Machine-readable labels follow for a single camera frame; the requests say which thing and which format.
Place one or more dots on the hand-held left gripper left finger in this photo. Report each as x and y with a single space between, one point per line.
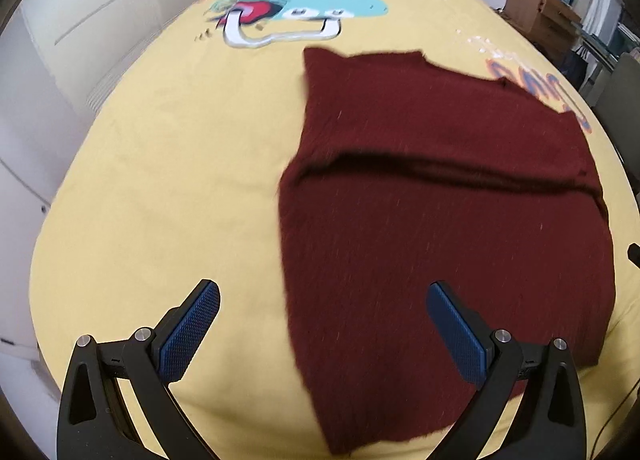
192 330

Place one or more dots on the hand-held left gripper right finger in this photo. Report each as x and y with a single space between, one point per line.
457 335

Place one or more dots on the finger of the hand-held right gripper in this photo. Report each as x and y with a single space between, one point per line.
635 255

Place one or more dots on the dark red knit sweater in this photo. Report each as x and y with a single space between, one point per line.
425 240

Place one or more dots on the grey green chair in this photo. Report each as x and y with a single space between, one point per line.
622 90

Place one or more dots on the yellow dinosaur printed blanket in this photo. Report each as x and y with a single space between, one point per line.
175 165

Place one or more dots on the dark navy bag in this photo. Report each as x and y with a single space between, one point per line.
577 67

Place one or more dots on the wooden drawer cabinet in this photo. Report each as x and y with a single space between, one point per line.
530 5

